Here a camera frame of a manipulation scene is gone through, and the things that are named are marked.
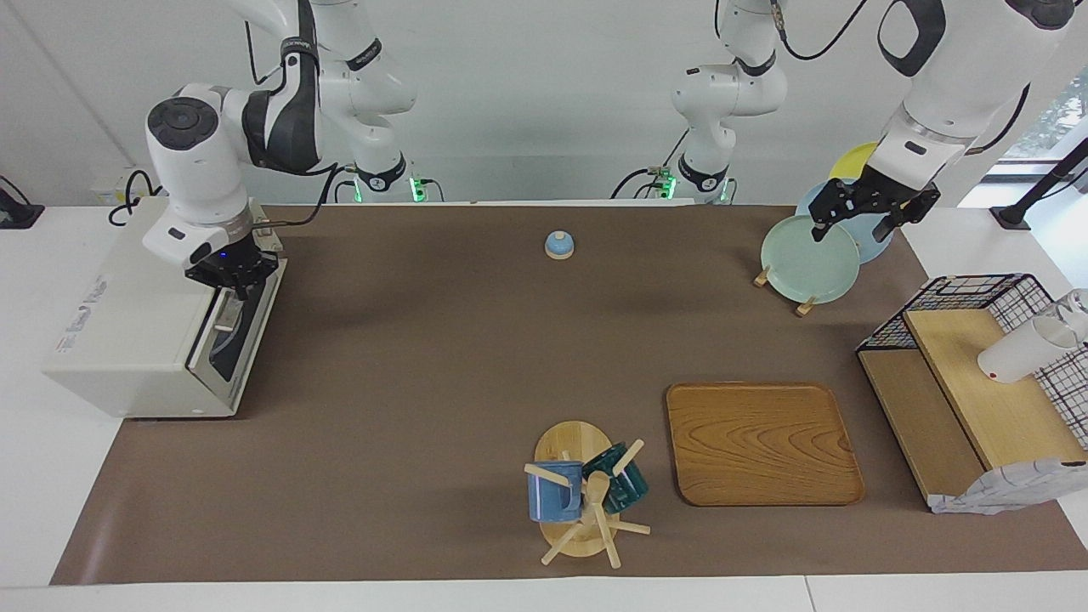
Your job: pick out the toaster oven glass door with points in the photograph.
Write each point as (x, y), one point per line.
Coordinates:
(255, 340)

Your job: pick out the white toaster oven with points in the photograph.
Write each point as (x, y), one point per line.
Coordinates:
(127, 331)

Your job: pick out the wooden mug tree stand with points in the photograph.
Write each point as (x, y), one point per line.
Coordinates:
(571, 442)

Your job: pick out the wooden serving tray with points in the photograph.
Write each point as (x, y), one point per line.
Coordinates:
(756, 446)

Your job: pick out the dark green ceramic mug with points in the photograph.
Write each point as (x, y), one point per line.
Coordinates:
(627, 489)

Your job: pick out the yellow plate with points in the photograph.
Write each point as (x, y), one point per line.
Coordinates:
(854, 160)

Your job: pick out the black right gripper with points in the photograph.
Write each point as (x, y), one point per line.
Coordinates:
(234, 263)

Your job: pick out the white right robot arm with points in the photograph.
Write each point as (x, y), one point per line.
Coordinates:
(204, 170)

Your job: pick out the brown table mat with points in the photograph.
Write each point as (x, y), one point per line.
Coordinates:
(476, 382)

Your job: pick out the wooden plate rack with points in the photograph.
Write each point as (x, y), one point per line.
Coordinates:
(805, 308)

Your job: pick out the black desk mount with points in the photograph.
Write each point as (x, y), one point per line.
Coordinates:
(17, 212)

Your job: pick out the white wall power outlet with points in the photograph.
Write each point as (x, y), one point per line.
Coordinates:
(106, 183)

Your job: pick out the white patterned cloth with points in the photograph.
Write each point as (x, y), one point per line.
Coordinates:
(1003, 493)

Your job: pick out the clear glass cup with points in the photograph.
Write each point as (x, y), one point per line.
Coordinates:
(1075, 310)

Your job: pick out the black clamp stand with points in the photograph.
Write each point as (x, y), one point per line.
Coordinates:
(1041, 191)

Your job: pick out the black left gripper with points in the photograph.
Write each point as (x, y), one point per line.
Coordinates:
(875, 195)

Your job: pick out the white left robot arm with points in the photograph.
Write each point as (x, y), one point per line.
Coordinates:
(960, 85)

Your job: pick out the light blue racked plate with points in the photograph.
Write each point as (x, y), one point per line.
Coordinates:
(875, 246)

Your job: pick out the wooden stepped shelf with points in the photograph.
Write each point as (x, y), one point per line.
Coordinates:
(994, 408)

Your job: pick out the window pane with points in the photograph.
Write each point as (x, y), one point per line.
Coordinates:
(1058, 119)

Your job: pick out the pale green plate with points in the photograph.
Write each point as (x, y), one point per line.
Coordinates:
(807, 263)

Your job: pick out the blue ceramic mug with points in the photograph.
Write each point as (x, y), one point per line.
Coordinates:
(548, 497)

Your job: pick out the white paper cup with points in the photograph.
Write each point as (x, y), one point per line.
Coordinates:
(1016, 353)

